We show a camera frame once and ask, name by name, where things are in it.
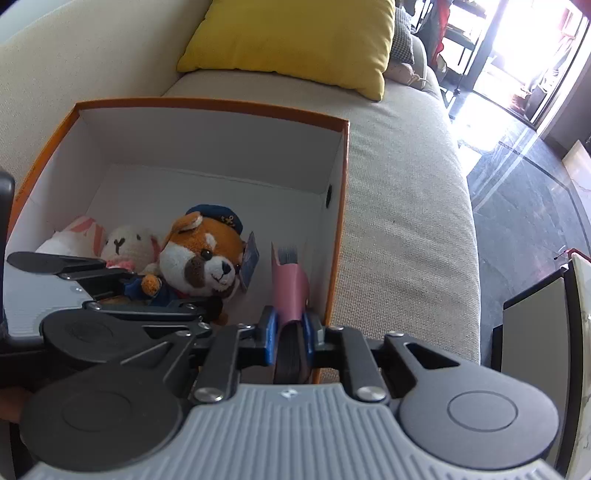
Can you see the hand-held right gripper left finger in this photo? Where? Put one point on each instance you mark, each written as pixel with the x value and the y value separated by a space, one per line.
pixel 271 339

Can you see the orange cardboard box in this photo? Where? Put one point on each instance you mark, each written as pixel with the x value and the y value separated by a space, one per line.
pixel 207 147

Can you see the yellow cushion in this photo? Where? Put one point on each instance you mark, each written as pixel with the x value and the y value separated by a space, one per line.
pixel 286 41

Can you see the white plush with pink ears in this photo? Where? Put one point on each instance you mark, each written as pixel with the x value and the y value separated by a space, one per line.
pixel 69 240

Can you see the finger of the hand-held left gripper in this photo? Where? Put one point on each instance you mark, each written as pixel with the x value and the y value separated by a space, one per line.
pixel 55 264
pixel 184 310

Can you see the red cloth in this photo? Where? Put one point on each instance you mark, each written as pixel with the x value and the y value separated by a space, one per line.
pixel 444 23

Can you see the fox plush with blue hat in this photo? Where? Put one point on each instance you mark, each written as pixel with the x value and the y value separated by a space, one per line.
pixel 203 254

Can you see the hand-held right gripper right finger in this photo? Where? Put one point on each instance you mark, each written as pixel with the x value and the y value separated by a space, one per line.
pixel 316 339

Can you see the black metal rack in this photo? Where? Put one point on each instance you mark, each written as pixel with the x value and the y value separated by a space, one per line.
pixel 471 41

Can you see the grey checked cushion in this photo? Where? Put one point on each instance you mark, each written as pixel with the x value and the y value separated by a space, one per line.
pixel 402 37

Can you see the white bunny plush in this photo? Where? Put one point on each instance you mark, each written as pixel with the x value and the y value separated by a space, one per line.
pixel 129 244

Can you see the beige fabric sofa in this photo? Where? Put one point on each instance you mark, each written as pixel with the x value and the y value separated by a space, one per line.
pixel 401 207

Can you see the beige cloth bundle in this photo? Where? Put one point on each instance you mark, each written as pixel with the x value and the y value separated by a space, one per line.
pixel 406 74

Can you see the pink plastic item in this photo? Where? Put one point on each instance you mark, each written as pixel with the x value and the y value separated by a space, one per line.
pixel 288 290

